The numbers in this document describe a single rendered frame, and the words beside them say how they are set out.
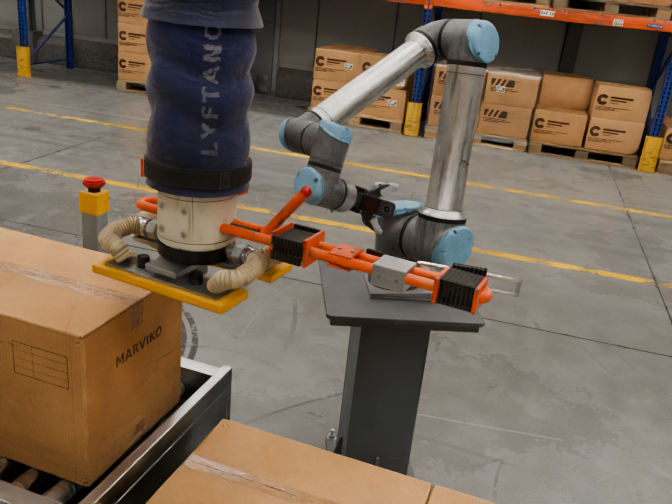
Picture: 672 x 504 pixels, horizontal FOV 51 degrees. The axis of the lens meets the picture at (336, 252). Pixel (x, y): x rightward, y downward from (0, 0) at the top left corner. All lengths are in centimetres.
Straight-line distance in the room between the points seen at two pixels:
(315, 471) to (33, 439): 68
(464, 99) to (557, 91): 693
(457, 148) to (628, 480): 158
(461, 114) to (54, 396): 132
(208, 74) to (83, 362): 67
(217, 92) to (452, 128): 91
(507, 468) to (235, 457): 135
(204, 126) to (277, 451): 90
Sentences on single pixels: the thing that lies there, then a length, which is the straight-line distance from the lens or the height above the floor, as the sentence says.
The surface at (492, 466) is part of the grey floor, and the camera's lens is 292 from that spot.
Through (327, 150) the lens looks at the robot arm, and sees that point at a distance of 179.
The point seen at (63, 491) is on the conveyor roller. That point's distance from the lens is 182.
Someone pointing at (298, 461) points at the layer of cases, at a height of 54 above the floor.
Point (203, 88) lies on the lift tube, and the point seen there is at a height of 149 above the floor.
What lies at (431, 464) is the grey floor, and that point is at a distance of 285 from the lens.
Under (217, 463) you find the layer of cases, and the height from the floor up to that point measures 54.
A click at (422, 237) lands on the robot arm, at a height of 100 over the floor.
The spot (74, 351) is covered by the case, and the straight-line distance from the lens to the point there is 162.
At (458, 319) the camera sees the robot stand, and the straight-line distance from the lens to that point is 224.
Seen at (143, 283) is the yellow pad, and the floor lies 107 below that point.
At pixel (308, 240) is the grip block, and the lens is 139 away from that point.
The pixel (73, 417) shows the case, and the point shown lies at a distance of 172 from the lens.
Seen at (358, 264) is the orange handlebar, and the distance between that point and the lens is 136.
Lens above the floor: 171
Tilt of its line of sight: 21 degrees down
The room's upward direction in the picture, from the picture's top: 6 degrees clockwise
